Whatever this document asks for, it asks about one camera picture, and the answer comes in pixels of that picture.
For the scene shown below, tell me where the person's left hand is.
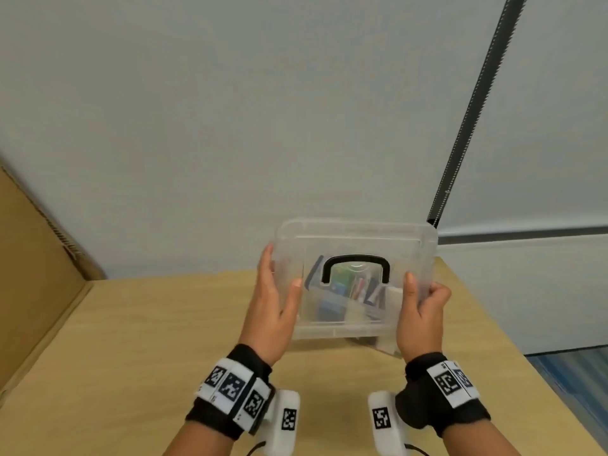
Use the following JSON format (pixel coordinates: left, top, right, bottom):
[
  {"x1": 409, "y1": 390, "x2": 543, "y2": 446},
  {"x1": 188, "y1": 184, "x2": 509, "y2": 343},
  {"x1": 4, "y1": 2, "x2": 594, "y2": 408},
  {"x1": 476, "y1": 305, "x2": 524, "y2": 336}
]
[{"x1": 237, "y1": 241, "x2": 304, "y2": 368}]

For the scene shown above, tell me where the person's right hand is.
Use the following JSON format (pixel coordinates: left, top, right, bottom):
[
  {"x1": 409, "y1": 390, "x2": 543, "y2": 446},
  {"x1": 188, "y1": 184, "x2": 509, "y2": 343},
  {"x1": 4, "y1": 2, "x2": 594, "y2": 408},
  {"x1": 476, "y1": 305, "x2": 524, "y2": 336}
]
[{"x1": 395, "y1": 272, "x2": 453, "y2": 365}]

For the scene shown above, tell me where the clear plastic storage box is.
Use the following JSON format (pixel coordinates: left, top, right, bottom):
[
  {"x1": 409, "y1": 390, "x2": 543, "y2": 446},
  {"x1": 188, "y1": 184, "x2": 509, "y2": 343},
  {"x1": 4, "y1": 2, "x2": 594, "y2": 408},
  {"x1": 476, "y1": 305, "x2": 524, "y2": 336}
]
[{"x1": 303, "y1": 253, "x2": 405, "y2": 360}]

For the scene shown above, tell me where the clear lid with black handle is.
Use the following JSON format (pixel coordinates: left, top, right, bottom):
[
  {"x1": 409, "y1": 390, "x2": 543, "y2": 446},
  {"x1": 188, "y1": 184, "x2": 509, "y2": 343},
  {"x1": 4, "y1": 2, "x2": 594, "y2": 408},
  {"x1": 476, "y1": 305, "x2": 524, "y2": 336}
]
[{"x1": 272, "y1": 217, "x2": 440, "y2": 341}]

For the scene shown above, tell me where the person's right forearm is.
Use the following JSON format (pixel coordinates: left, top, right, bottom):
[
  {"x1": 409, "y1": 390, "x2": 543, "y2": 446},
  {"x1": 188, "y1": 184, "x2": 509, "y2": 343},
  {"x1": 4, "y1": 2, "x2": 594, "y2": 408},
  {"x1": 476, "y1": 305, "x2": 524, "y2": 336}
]
[{"x1": 440, "y1": 418, "x2": 524, "y2": 456}]

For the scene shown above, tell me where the person's left forearm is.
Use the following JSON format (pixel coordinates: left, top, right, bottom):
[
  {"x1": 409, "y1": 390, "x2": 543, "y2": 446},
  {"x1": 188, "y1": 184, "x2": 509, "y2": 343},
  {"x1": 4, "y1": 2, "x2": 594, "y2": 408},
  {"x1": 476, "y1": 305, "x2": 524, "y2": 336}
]
[{"x1": 163, "y1": 419, "x2": 239, "y2": 456}]

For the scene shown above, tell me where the black right wristband with tags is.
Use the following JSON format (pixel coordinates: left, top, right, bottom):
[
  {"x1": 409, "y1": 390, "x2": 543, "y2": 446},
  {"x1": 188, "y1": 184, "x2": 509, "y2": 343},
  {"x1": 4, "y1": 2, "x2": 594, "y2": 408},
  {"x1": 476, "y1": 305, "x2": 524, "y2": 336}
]
[{"x1": 393, "y1": 351, "x2": 493, "y2": 438}]

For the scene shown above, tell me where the black wristband with tags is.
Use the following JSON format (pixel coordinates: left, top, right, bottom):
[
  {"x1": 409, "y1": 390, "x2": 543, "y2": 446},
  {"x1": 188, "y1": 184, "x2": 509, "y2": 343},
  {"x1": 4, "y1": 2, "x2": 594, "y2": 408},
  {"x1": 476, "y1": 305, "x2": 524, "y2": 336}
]
[
  {"x1": 393, "y1": 351, "x2": 493, "y2": 438},
  {"x1": 184, "y1": 343, "x2": 277, "y2": 441}
]

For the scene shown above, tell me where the black left wristband with tags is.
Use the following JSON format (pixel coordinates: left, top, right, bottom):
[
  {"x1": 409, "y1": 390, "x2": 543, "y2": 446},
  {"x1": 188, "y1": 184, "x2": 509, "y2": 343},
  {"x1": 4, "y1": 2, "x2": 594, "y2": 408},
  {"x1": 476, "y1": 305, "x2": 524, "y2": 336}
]
[{"x1": 184, "y1": 343, "x2": 277, "y2": 441}]

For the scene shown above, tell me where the wooden table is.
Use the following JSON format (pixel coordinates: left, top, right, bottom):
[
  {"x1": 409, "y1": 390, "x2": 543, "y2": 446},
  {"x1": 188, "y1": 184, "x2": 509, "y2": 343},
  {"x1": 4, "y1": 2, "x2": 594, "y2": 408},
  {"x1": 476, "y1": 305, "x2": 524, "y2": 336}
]
[{"x1": 0, "y1": 256, "x2": 607, "y2": 456}]

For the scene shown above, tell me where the brown cardboard panel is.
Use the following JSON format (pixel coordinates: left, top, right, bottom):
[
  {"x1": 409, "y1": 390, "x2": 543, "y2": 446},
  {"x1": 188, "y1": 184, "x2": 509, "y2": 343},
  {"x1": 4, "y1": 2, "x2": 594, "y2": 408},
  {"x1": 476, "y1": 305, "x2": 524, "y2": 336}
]
[{"x1": 0, "y1": 162, "x2": 107, "y2": 400}]

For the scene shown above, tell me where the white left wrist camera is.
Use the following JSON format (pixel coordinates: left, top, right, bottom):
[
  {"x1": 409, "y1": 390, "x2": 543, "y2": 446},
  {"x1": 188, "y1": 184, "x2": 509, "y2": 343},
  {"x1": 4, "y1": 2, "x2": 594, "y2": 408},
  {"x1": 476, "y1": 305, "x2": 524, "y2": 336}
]
[{"x1": 258, "y1": 388, "x2": 302, "y2": 456}]

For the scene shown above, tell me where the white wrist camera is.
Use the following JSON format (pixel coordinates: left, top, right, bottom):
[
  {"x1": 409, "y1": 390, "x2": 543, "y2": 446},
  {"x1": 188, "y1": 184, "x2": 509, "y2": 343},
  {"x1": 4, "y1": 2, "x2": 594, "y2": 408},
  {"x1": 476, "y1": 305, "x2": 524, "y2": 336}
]
[
  {"x1": 258, "y1": 388, "x2": 302, "y2": 456},
  {"x1": 367, "y1": 390, "x2": 410, "y2": 456}
]

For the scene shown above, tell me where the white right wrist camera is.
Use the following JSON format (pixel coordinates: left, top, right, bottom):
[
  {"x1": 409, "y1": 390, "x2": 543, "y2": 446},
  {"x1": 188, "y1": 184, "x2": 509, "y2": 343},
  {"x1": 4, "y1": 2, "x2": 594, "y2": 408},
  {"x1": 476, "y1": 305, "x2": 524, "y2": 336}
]
[{"x1": 367, "y1": 390, "x2": 410, "y2": 456}]

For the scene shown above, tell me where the grey horizontal wall rail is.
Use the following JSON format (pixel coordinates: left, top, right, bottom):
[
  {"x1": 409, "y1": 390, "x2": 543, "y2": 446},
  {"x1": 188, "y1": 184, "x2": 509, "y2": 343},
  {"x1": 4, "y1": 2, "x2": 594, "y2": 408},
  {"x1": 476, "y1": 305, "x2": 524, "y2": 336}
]
[{"x1": 436, "y1": 225, "x2": 608, "y2": 246}]

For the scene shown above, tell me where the black perforated wall strip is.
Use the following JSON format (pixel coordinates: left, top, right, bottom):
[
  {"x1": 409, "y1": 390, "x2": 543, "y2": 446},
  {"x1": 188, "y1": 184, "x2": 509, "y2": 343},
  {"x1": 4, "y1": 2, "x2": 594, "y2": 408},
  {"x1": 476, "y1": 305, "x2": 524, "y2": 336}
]
[{"x1": 425, "y1": 0, "x2": 530, "y2": 229}]

